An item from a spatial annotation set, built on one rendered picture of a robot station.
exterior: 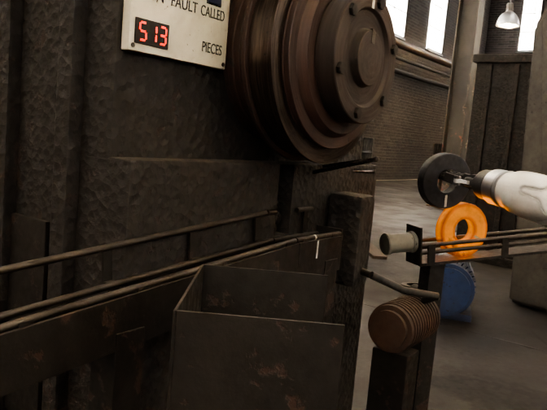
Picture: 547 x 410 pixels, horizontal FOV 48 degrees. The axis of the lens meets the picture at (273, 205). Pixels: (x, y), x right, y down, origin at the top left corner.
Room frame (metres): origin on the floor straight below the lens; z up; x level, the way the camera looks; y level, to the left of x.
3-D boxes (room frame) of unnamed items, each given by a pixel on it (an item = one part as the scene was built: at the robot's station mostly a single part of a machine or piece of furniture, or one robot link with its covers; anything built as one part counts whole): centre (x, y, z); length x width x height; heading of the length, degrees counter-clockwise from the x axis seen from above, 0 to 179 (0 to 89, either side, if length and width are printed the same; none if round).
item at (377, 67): (1.36, -0.16, 1.11); 0.28 x 0.06 x 0.28; 145
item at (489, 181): (1.50, -0.55, 0.85); 0.09 x 0.06 x 0.09; 110
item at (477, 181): (1.57, -0.52, 0.86); 0.09 x 0.08 x 0.07; 20
